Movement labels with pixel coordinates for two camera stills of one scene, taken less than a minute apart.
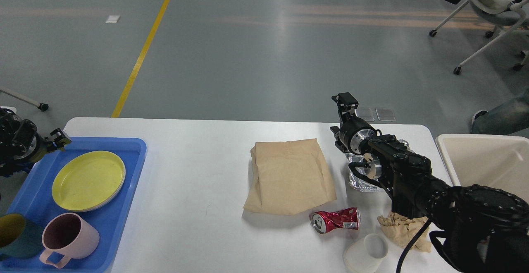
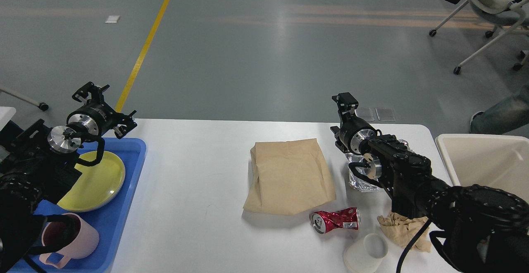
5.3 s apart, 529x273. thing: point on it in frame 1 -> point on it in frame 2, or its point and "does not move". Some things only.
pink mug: (68, 234) does not move
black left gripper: (44, 147) -> (96, 116)
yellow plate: (87, 180) does not move
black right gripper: (353, 129) does not move
